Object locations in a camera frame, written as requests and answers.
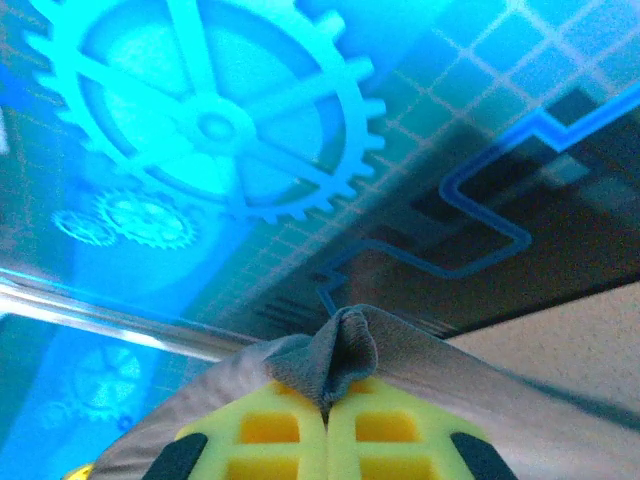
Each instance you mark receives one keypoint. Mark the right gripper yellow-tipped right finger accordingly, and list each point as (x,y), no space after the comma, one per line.
(395,435)

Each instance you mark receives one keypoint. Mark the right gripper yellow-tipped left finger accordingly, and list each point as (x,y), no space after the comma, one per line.
(260,435)

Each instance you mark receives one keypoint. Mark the dark grey t-shirt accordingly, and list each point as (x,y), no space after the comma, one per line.
(340,350)

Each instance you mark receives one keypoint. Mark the aluminium frame post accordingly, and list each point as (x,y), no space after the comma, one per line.
(125,320)

